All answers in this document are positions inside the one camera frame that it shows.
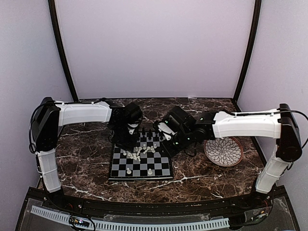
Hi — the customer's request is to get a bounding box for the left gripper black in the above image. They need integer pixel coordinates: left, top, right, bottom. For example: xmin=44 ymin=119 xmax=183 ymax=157
xmin=111 ymin=122 xmax=139 ymax=153

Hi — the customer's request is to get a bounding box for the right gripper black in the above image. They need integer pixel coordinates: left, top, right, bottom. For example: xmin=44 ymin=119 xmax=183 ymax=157
xmin=159 ymin=128 xmax=194 ymax=157

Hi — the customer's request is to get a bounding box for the black grey chessboard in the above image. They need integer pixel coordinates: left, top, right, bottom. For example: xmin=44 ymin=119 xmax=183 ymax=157
xmin=108 ymin=131 xmax=174 ymax=181

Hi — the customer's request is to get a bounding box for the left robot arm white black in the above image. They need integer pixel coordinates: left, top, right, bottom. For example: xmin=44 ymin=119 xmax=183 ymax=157
xmin=28 ymin=97 xmax=143 ymax=210

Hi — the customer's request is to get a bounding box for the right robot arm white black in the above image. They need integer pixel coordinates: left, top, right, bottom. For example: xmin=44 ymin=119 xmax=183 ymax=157
xmin=153 ymin=103 xmax=305 ymax=209

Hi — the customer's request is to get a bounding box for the patterned ceramic plate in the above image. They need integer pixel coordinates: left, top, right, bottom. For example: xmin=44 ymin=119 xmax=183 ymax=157
xmin=204 ymin=137 xmax=244 ymax=167

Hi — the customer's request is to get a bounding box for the black front table rail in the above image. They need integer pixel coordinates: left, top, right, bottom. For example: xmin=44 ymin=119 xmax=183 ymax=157
xmin=43 ymin=191 xmax=271 ymax=217

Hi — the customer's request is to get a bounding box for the white slotted cable duct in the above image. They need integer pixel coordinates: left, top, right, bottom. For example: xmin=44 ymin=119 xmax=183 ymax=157
xmin=30 ymin=205 xmax=230 ymax=231

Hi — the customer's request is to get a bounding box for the left black frame post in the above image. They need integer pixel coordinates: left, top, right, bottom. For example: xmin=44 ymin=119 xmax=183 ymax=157
xmin=48 ymin=0 xmax=79 ymax=102

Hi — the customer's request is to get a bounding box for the black frame post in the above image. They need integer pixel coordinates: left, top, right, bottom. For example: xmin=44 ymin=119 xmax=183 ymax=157
xmin=232 ymin=0 xmax=262 ymax=103
xmin=48 ymin=0 xmax=79 ymax=102

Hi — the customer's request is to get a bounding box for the right black frame post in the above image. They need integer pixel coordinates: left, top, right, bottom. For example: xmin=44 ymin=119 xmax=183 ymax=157
xmin=232 ymin=0 xmax=262 ymax=103

